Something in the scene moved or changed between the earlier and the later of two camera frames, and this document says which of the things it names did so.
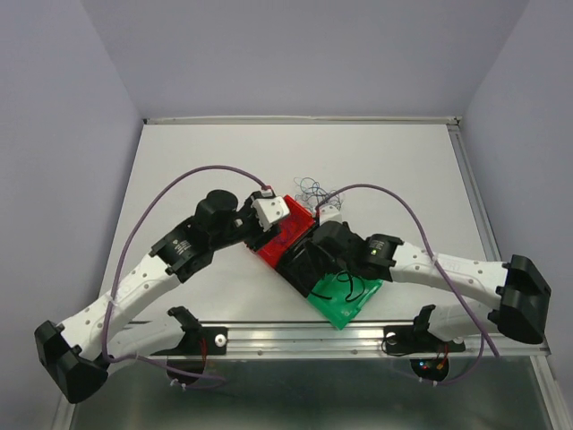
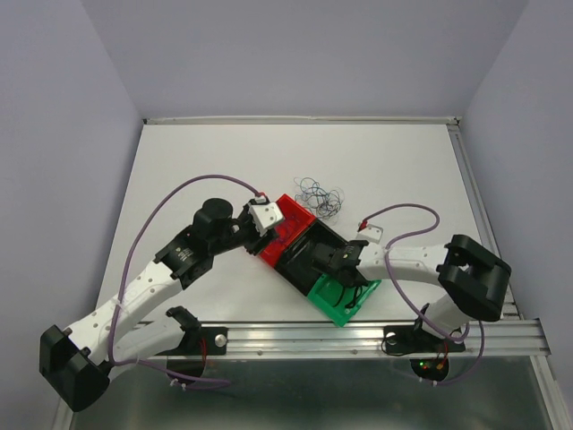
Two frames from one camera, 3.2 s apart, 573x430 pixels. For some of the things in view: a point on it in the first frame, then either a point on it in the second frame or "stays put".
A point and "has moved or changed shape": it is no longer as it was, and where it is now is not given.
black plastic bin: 306,265 stays put
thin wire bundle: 311,192 stays put
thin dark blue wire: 296,242 -> 291,230
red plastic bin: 299,221 stays put
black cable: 345,280 has moved or changed shape
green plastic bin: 339,296 stays put
